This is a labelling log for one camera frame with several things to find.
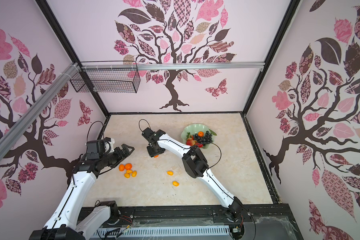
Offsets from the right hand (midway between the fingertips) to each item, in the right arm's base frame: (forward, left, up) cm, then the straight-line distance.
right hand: (153, 151), depth 96 cm
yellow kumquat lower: (-21, -15, -1) cm, 26 cm away
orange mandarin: (+13, -32, +1) cm, 35 cm away
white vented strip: (-43, -10, -1) cm, 44 cm away
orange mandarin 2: (-5, -3, +2) cm, 6 cm away
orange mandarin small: (-12, +18, +2) cm, 21 cm away
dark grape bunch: (+6, -35, +6) cm, 36 cm away
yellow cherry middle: (-13, +13, -1) cm, 19 cm away
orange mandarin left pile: (-10, +14, +1) cm, 17 cm away
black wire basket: (+37, +28, +33) cm, 57 cm away
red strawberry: (+3, -25, +5) cm, 25 cm away
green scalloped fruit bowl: (+17, -27, +2) cm, 32 cm away
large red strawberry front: (+3, -31, +3) cm, 31 cm away
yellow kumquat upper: (-14, -12, -1) cm, 19 cm away
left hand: (-10, +9, +14) cm, 20 cm away
